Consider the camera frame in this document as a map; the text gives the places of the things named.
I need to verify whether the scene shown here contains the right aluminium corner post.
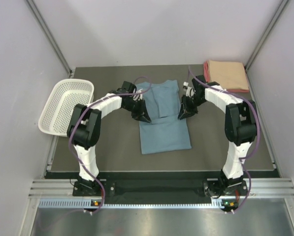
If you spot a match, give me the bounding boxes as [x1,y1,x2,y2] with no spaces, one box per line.
[244,0,291,72]

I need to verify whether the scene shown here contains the left aluminium corner post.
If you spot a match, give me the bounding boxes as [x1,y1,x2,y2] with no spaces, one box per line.
[24,0,73,76]

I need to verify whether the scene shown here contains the blue t shirt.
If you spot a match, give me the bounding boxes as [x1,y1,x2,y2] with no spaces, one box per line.
[137,80,192,154]

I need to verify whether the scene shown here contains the folded peach t shirt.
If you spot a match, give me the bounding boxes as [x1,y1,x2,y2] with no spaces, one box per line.
[206,59,249,90]

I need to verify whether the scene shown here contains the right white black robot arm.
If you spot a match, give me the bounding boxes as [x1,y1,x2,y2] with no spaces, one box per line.
[178,75,259,198]

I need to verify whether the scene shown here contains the slotted grey cable duct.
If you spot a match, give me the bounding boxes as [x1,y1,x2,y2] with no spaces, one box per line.
[38,199,234,209]

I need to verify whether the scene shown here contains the purple cable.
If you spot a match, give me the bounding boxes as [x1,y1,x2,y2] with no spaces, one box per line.
[68,76,152,214]
[187,65,261,214]

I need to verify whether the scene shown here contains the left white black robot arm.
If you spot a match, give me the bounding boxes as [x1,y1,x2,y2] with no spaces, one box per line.
[67,81,151,196]

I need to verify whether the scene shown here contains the white perforated plastic basket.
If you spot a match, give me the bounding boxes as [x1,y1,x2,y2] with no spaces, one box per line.
[38,79,95,137]

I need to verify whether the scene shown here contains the aluminium corner post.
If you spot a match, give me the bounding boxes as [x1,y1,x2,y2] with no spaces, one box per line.
[244,0,291,72]
[24,0,73,76]

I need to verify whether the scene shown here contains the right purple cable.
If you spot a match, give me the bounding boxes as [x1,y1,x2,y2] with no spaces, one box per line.
[187,65,261,214]

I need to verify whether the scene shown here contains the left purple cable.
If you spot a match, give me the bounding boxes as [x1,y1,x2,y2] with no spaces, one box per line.
[68,76,152,214]

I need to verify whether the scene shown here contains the folded pink t shirt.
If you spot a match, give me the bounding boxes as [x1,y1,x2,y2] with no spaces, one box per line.
[202,60,250,93]

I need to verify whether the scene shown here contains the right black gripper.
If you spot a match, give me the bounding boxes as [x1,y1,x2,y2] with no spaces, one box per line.
[178,94,206,120]

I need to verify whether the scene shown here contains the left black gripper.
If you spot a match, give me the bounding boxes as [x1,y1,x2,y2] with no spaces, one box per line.
[123,98,151,123]

